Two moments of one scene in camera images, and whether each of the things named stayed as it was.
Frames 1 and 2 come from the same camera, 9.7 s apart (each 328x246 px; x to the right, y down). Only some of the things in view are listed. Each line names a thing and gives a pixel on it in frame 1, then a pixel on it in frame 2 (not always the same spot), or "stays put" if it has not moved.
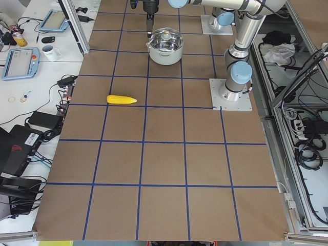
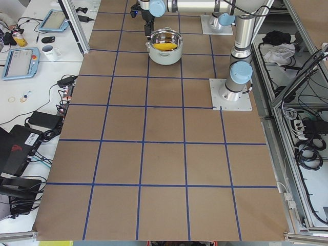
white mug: [52, 54] stays put
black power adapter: [66, 82] stays put
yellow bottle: [20, 39] stays put
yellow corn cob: [117, 99] to [164, 46]
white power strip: [299, 126] stays put
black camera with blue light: [134, 3] to [135, 8]
